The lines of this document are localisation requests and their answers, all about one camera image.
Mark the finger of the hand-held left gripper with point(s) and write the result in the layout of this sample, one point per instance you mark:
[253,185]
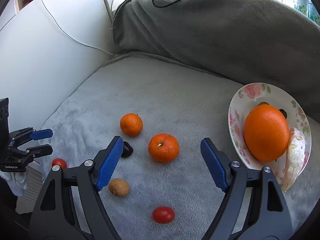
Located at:
[40,150]
[42,133]

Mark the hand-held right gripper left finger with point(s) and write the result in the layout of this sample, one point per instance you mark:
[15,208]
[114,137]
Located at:
[110,165]

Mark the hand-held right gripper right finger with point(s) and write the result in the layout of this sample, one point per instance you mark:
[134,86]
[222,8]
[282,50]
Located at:
[215,165]

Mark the red cherry tomato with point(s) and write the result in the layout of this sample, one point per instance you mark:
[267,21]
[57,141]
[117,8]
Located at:
[59,163]
[163,215]

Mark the dark plum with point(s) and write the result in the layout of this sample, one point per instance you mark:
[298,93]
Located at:
[128,150]
[283,113]

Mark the small brown kiwi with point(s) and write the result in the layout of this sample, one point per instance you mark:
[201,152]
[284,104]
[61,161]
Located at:
[119,187]

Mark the floral white plate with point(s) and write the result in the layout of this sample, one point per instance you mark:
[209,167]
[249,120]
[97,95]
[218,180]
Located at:
[237,130]

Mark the small tangerine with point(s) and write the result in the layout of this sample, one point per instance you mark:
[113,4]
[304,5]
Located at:
[131,125]

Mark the large orange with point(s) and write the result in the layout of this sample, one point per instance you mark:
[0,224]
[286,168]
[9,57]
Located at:
[266,132]

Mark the small yellow-brown fruit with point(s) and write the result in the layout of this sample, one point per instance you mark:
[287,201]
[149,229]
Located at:
[263,103]

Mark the person's left hand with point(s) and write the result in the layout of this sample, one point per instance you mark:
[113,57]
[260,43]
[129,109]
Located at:
[16,182]

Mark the striped cloth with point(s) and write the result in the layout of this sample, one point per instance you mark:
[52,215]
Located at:
[30,195]

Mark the light grey blanket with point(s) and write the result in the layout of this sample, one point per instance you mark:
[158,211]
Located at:
[150,92]

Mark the white side panel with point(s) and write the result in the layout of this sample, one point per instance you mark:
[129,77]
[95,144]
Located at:
[50,42]

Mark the dark grey blanket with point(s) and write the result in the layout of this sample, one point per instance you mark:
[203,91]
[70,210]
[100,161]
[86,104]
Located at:
[200,35]

